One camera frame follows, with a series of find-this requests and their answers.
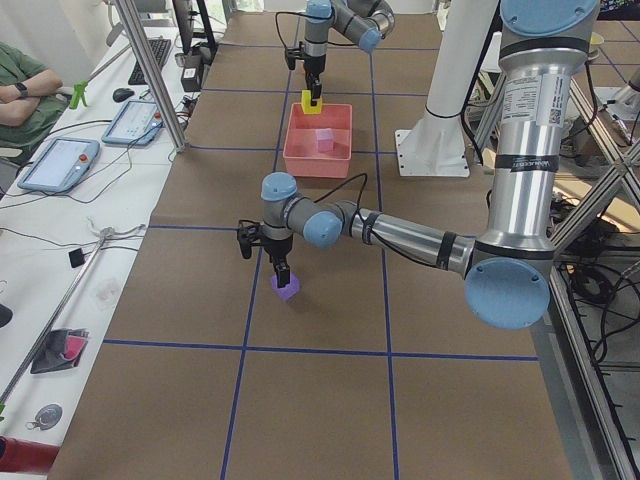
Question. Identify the round metal disc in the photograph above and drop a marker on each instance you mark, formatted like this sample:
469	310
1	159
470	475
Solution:
46	418

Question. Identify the purple foam cube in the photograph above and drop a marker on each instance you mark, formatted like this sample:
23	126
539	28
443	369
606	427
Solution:
287	292

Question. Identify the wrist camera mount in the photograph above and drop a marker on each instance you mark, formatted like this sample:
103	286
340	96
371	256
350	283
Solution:
249	236
293	55

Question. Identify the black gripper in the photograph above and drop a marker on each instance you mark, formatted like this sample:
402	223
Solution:
278	248
314	65

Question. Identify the seated person green shirt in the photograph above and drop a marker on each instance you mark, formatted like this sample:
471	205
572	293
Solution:
29	103

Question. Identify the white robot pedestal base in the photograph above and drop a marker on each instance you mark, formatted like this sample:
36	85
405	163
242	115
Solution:
435	145

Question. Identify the black computer mouse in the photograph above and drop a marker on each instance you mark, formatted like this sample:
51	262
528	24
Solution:
121	94

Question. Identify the teach pendant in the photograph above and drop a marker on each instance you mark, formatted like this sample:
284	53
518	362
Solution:
136	124
61	165

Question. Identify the far teach pendant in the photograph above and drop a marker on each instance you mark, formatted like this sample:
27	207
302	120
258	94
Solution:
136	124

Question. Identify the yellow foam cube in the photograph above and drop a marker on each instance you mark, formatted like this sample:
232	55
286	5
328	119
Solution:
310	105

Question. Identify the pink plastic bin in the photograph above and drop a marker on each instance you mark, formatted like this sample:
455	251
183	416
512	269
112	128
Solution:
300	155

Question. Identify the black monitor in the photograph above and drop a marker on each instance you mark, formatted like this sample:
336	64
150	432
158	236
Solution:
185	15

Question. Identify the pink and grey pouch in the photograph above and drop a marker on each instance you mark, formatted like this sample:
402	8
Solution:
61	350

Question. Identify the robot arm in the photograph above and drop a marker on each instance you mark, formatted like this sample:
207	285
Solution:
441	210
364	23

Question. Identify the aluminium rod on table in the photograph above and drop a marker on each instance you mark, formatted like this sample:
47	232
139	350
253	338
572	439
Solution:
104	235

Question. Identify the aluminium frame post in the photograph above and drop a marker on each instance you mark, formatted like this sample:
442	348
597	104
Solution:
131	22

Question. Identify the pink foam cube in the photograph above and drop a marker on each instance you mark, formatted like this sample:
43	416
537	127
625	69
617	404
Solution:
324	140

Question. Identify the green clamp tool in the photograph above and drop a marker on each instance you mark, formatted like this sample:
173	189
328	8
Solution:
78	96

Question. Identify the near teach pendant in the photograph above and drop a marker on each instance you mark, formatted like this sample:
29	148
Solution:
61	165

